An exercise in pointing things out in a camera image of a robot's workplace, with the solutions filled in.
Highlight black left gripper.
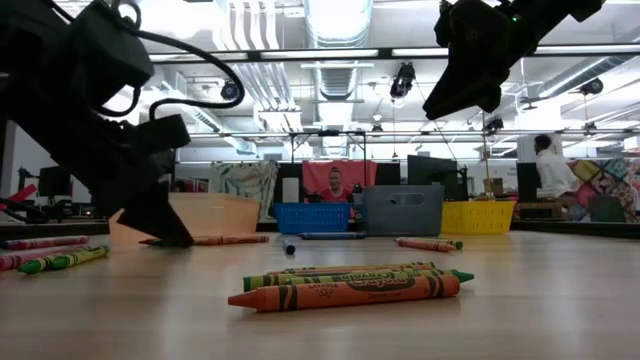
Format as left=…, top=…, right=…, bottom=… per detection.
left=0, top=107, right=195, bottom=248

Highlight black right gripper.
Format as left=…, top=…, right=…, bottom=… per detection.
left=422, top=0, right=576, bottom=121

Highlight yellow-green crayon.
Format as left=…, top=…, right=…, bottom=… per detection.
left=242, top=272, right=321, bottom=293
left=49, top=244, right=110, bottom=270

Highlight orange translucent plastic bin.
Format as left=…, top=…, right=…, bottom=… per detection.
left=108, top=192, right=262, bottom=246

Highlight black ceiling spotlight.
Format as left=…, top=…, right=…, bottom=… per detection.
left=388, top=61, right=417, bottom=100
left=219, top=79, right=242, bottom=102
left=578, top=76, right=605, bottom=97

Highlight black monitor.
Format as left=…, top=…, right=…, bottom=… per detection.
left=37, top=165, right=75, bottom=198
left=515, top=161, right=541, bottom=204
left=406, top=154, right=469, bottom=201

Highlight floral patterned cloth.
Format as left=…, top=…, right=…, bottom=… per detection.
left=208, top=160, right=280, bottom=222

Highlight person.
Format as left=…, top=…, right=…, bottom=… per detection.
left=319, top=166, right=354, bottom=204
left=531, top=133, right=584, bottom=211

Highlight yellow plastic mesh basket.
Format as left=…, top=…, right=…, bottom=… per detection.
left=441, top=200, right=517, bottom=235

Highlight grey plastic bin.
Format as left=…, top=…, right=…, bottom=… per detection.
left=361, top=184, right=446, bottom=238

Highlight white box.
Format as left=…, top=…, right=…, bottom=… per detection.
left=281, top=176, right=301, bottom=204

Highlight red cloth backdrop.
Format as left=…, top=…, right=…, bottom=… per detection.
left=301, top=159, right=379, bottom=202

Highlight red object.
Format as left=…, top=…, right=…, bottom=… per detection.
left=0, top=183, right=40, bottom=212

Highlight blue plastic mesh basket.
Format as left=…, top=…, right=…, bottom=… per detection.
left=273, top=202, right=352, bottom=235

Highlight colourful patchwork quilt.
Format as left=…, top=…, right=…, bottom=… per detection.
left=567, top=158, right=640, bottom=224

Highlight orange crayon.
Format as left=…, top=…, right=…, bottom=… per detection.
left=267, top=261, right=437, bottom=276
left=227, top=273, right=462, bottom=313

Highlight silver ceiling air duct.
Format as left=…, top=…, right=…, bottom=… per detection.
left=303, top=0, right=375, bottom=157

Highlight black aluminium table frame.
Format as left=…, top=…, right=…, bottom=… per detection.
left=0, top=218, right=640, bottom=240

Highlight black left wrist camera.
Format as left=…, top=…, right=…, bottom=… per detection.
left=64, top=2, right=155, bottom=99

